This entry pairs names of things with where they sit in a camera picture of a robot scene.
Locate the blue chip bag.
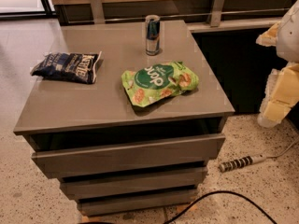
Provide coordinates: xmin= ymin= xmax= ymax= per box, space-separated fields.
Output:
xmin=31 ymin=52 xmax=101 ymax=84

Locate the green snack bag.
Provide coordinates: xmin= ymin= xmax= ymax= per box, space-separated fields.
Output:
xmin=121 ymin=62 xmax=199 ymax=107

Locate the redbull can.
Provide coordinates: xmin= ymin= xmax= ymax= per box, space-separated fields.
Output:
xmin=145 ymin=15 xmax=160 ymax=55

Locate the metal bracket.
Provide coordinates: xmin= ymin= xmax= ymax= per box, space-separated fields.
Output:
xmin=90 ymin=0 xmax=106 ymax=24
xmin=208 ymin=0 xmax=225 ymax=27

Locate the top grey drawer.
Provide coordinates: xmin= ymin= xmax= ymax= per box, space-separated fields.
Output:
xmin=32 ymin=133 xmax=225 ymax=178

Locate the grey drawer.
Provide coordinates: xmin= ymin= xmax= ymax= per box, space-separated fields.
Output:
xmin=32 ymin=133 xmax=225 ymax=178
xmin=60 ymin=167 xmax=207 ymax=201
xmin=78 ymin=189 xmax=197 ymax=217

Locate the black floor cable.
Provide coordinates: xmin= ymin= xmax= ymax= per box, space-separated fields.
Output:
xmin=78 ymin=189 xmax=278 ymax=224

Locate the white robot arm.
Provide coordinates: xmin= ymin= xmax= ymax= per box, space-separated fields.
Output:
xmin=256 ymin=0 xmax=299 ymax=128

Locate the white power strip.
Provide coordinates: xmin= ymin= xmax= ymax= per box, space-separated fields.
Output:
xmin=218 ymin=139 xmax=299 ymax=173

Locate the right metal bracket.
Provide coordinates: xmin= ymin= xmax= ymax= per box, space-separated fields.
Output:
xmin=208 ymin=0 xmax=225 ymax=27

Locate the grey drawer cabinet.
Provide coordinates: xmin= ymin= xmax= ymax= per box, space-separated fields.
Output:
xmin=14 ymin=21 xmax=234 ymax=204

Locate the wooden counter rail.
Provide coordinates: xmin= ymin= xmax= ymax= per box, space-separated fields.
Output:
xmin=51 ymin=0 xmax=296 ymax=25

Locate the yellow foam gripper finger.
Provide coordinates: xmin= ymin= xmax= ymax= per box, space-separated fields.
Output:
xmin=256 ymin=22 xmax=280 ymax=47
xmin=257 ymin=63 xmax=299 ymax=128

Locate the bottom grey drawer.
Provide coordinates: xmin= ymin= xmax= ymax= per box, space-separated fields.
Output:
xmin=78 ymin=189 xmax=197 ymax=217

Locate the left metal bracket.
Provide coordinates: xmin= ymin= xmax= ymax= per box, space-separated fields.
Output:
xmin=90 ymin=0 xmax=106 ymax=24

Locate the middle grey drawer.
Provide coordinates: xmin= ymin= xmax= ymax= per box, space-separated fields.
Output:
xmin=60 ymin=167 xmax=207 ymax=201

